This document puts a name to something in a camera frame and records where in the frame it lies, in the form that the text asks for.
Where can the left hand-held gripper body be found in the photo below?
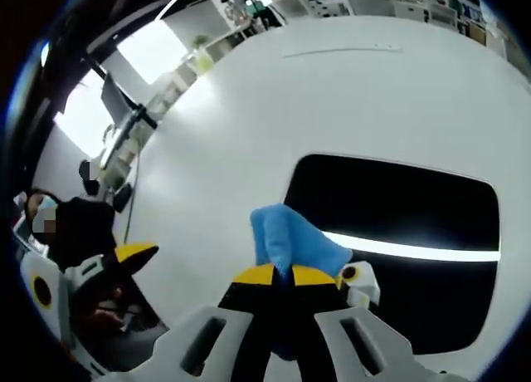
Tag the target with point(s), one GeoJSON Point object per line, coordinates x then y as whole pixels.
{"type": "Point", "coordinates": [41, 288]}

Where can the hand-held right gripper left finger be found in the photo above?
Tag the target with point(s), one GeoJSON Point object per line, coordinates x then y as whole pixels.
{"type": "Point", "coordinates": [199, 340]}

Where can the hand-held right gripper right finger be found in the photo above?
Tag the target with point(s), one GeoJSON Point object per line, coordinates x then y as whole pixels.
{"type": "Point", "coordinates": [352, 344]}

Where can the blue cleaning cloth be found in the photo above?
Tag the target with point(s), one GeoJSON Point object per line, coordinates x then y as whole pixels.
{"type": "Point", "coordinates": [286, 232]}

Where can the person's left hand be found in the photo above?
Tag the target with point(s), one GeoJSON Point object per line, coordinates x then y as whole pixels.
{"type": "Point", "coordinates": [108, 309]}

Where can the small black box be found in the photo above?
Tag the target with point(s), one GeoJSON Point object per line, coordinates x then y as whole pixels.
{"type": "Point", "coordinates": [123, 198]}

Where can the person in black clothes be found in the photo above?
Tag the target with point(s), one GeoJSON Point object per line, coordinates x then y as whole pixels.
{"type": "Point", "coordinates": [83, 224]}

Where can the person's head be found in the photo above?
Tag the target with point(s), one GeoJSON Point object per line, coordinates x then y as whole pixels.
{"type": "Point", "coordinates": [46, 201]}

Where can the low white shelf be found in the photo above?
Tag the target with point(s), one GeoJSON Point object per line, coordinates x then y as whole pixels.
{"type": "Point", "coordinates": [199, 62]}

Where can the green potted plant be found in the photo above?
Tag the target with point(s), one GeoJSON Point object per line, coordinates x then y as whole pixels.
{"type": "Point", "coordinates": [200, 41]}

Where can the white mesh chair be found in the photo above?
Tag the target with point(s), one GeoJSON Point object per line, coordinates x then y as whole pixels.
{"type": "Point", "coordinates": [294, 8]}
{"type": "Point", "coordinates": [371, 2]}

